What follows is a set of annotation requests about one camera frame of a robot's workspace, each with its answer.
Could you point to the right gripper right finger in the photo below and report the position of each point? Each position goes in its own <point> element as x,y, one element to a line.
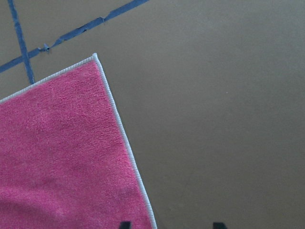
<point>219,225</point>

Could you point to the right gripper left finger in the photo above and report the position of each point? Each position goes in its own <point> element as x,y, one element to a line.
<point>125,225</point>

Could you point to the pink towel with white edge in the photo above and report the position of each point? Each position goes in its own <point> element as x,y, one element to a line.
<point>65,159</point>

